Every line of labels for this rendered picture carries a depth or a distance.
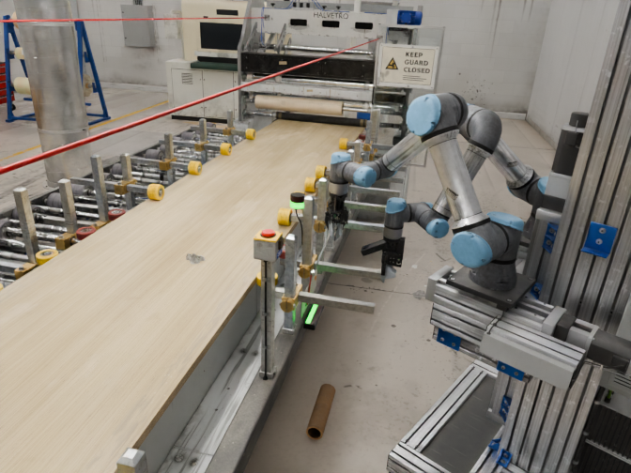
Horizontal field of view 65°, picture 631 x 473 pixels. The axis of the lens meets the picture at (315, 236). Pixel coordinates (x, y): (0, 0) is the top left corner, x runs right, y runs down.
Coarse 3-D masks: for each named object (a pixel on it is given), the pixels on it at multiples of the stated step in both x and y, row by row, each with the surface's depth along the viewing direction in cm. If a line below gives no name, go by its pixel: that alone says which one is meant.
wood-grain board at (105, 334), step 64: (320, 128) 429; (192, 192) 269; (256, 192) 273; (64, 256) 196; (128, 256) 199; (0, 320) 156; (64, 320) 158; (128, 320) 159; (192, 320) 161; (0, 384) 131; (64, 384) 132; (128, 384) 133; (0, 448) 112; (64, 448) 113
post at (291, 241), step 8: (288, 240) 174; (296, 240) 175; (288, 248) 175; (296, 248) 177; (288, 256) 176; (296, 256) 178; (288, 264) 178; (296, 264) 180; (288, 272) 179; (296, 272) 182; (288, 280) 180; (288, 288) 182; (288, 296) 183; (288, 320) 187; (288, 328) 189
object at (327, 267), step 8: (280, 264) 213; (320, 264) 208; (328, 264) 209; (336, 264) 209; (336, 272) 208; (344, 272) 207; (352, 272) 206; (360, 272) 205; (368, 272) 204; (376, 272) 204
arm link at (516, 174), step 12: (480, 108) 179; (468, 120) 178; (468, 132) 179; (504, 144) 190; (492, 156) 192; (504, 156) 191; (516, 156) 196; (504, 168) 195; (516, 168) 195; (528, 168) 199; (516, 180) 199; (528, 180) 197; (516, 192) 203
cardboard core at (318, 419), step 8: (328, 384) 256; (320, 392) 251; (328, 392) 250; (320, 400) 245; (328, 400) 246; (320, 408) 240; (328, 408) 242; (312, 416) 237; (320, 416) 236; (328, 416) 241; (312, 424) 231; (320, 424) 232; (312, 432) 235; (320, 432) 230
